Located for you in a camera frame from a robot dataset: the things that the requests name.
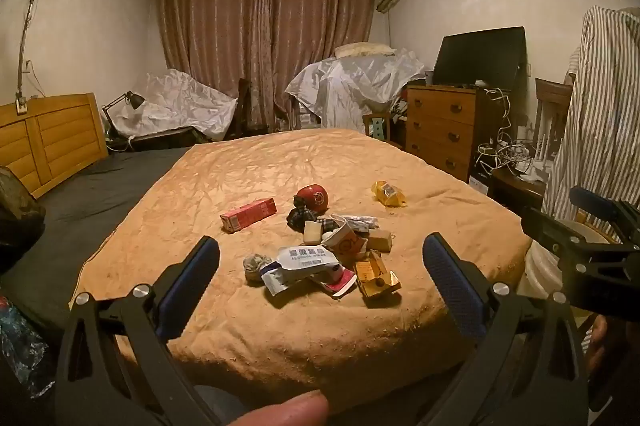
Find striped shirt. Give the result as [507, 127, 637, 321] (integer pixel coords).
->
[542, 5, 640, 227]

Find yellow cardboard box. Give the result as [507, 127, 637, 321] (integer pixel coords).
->
[354, 251, 402, 302]

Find orange fleece blanket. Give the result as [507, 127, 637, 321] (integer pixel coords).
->
[70, 129, 533, 389]

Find red round container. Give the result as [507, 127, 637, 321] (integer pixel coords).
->
[294, 186, 330, 213]

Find black trash bag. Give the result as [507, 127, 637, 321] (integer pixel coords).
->
[0, 166, 47, 274]

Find crinkled clear plastic bag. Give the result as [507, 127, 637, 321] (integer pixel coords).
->
[0, 296, 57, 399]

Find wooden dresser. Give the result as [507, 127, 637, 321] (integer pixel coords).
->
[406, 85, 478, 182]

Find white paper cup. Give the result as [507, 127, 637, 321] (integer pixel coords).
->
[322, 223, 368, 257]

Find wooden chair with green seat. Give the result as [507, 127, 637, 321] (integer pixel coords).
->
[362, 111, 403, 148]

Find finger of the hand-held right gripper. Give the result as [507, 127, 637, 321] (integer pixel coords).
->
[569, 186, 623, 227]
[520, 207, 598, 259]

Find wooden headboard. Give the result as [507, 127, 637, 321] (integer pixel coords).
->
[0, 93, 110, 199]

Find brown wooden chair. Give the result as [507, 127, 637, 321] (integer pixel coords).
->
[532, 78, 573, 157]

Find gooseneck clamp stand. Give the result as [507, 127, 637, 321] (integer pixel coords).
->
[15, 0, 133, 114]

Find cream pillow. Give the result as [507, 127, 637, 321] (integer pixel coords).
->
[334, 41, 396, 59]

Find white wipe packet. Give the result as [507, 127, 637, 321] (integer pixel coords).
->
[272, 245, 342, 279]

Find person's left hand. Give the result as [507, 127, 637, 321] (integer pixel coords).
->
[239, 390, 331, 426]

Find black monitor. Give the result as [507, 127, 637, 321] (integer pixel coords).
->
[432, 26, 527, 88]

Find dark plaid cloth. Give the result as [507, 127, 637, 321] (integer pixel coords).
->
[286, 206, 321, 229]

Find black desk lamp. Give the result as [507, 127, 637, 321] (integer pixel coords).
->
[101, 90, 146, 143]

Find person's right hand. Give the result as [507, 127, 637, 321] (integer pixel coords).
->
[584, 316, 609, 373]

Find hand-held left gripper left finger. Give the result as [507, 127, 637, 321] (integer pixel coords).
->
[55, 235, 221, 426]

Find yellow plastic packet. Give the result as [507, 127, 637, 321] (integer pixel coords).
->
[371, 179, 408, 208]

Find dark wooden side table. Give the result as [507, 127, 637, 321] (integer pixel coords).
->
[487, 166, 548, 213]

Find yellow sponge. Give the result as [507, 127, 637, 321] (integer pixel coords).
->
[367, 229, 394, 253]

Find white and blue wrapper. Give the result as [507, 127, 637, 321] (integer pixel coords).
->
[260, 263, 302, 296]

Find tangled white cables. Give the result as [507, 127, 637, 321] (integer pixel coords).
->
[475, 86, 551, 179]

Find white plastic sheet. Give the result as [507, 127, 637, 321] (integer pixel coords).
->
[285, 49, 426, 137]
[107, 69, 240, 143]

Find brown curtain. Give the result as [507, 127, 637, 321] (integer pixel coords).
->
[157, 0, 376, 137]

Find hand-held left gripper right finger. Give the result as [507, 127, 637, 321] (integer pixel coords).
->
[422, 232, 591, 426]

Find dark grey bed sheet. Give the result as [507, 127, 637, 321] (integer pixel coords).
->
[0, 146, 193, 339]

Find red cardboard box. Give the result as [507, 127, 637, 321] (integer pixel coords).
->
[220, 197, 277, 234]

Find white bucket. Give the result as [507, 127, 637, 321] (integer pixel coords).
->
[524, 226, 593, 307]

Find red and white packet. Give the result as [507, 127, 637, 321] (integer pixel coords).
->
[315, 266, 357, 298]

